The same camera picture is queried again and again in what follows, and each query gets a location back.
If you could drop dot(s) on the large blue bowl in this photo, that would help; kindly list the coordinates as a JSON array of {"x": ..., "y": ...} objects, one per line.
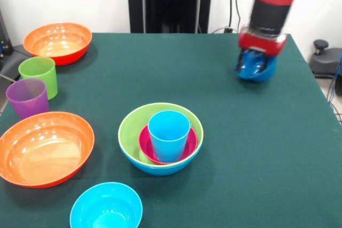
[{"x": 160, "y": 170}]

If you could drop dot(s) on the small dark blue bowl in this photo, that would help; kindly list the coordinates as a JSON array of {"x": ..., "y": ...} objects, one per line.
[{"x": 252, "y": 67}]

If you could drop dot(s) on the black equipment box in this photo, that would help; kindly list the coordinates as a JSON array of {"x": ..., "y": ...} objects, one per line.
[{"x": 4, "y": 38}]

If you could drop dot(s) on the small pink bowl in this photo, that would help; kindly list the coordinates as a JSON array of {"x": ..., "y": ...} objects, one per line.
[{"x": 192, "y": 142}]

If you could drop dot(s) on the large green bowl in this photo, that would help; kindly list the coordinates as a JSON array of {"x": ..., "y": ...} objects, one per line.
[{"x": 131, "y": 132}]

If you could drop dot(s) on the dark green table cloth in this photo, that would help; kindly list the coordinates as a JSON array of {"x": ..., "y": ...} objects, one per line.
[{"x": 187, "y": 78}]

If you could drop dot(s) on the large orange bowl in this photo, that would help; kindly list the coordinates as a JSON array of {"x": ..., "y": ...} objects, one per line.
[
  {"x": 45, "y": 153},
  {"x": 57, "y": 42}
]

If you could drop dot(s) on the light blue cup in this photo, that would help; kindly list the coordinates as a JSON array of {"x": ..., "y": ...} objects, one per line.
[{"x": 168, "y": 142}]

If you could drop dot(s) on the small light blue bowl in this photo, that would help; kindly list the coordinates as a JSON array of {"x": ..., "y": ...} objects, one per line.
[{"x": 107, "y": 209}]

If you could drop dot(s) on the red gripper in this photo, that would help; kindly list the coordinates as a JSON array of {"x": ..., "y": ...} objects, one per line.
[{"x": 260, "y": 43}]

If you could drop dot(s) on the purple cup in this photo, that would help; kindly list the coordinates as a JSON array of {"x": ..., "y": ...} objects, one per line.
[{"x": 26, "y": 100}]

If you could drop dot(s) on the green cup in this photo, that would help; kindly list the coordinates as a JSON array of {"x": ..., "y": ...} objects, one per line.
[{"x": 45, "y": 78}]

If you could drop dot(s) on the grey stand foot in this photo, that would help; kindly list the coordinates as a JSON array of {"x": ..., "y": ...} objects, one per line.
[
  {"x": 10, "y": 62},
  {"x": 328, "y": 59}
]

